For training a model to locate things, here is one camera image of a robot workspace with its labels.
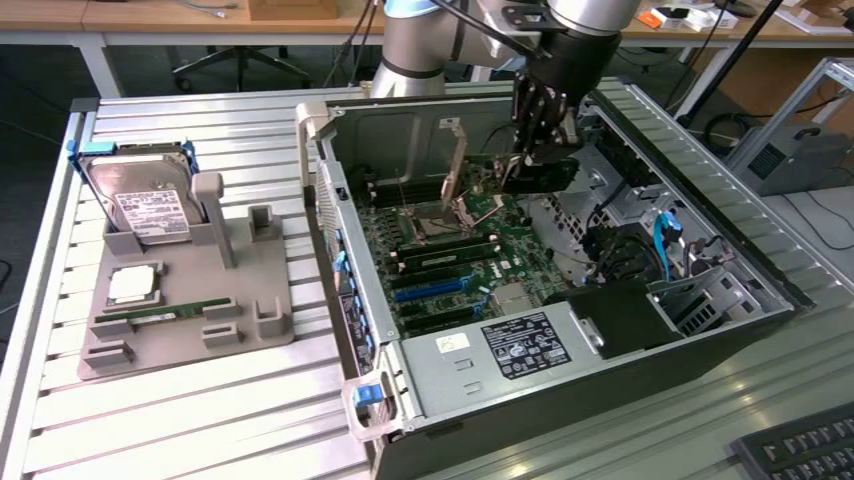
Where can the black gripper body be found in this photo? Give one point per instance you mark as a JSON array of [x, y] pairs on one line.
[[568, 65]]

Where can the graphics card with metal bracket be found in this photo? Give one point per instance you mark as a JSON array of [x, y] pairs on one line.
[[541, 180]]

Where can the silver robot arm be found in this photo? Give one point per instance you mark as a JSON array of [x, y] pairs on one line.
[[414, 45]]

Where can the orange small box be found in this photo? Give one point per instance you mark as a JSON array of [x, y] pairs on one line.
[[650, 20]]

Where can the silver drive cage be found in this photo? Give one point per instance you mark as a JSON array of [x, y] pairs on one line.
[[594, 175]]

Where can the white small box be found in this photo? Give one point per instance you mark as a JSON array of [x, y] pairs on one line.
[[714, 20]]

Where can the black tripod pole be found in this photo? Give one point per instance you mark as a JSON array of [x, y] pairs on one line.
[[732, 55]]

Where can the metal socket cover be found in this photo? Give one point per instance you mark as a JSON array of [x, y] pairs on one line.
[[481, 207]]

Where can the thin locking lever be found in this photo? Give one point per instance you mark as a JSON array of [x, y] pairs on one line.
[[403, 190]]

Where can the green motherboard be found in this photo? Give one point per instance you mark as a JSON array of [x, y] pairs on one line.
[[507, 250]]

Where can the CPU socket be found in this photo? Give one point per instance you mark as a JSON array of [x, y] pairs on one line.
[[430, 227]]

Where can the grey equipment box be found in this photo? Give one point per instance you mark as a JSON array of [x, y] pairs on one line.
[[801, 165]]

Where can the brown cardboard box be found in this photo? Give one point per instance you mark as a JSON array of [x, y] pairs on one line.
[[294, 9]]

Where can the black labelled RAM stick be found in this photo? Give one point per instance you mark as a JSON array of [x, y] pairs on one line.
[[437, 260]]

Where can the silver chipset heatsink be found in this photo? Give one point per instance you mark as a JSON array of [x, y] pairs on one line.
[[513, 297]]

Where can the black office chair base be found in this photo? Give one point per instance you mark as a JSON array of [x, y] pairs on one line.
[[249, 59]]

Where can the blue expansion slot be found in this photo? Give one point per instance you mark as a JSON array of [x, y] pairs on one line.
[[430, 291]]

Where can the black open PC case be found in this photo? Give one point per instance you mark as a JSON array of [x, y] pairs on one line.
[[668, 380]]

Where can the grey power supply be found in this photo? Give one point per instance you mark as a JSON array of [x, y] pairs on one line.
[[454, 380]]

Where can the silver hard disk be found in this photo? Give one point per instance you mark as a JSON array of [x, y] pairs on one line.
[[147, 190]]

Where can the grey parts rack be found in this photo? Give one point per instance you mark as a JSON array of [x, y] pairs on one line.
[[187, 280]]

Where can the blue disk caddy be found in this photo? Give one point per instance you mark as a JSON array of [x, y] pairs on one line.
[[100, 149]]

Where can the green RAM stick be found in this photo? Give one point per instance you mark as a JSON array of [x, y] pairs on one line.
[[167, 314]]

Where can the silver CPU chip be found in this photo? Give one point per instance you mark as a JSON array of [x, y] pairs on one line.
[[134, 285]]

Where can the black keyboard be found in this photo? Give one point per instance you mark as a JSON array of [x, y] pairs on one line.
[[808, 450]]

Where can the wooden desk white frame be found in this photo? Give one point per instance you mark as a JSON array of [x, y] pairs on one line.
[[668, 36], [134, 22]]

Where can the aluminium profile frame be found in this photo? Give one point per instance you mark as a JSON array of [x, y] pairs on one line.
[[837, 67]]

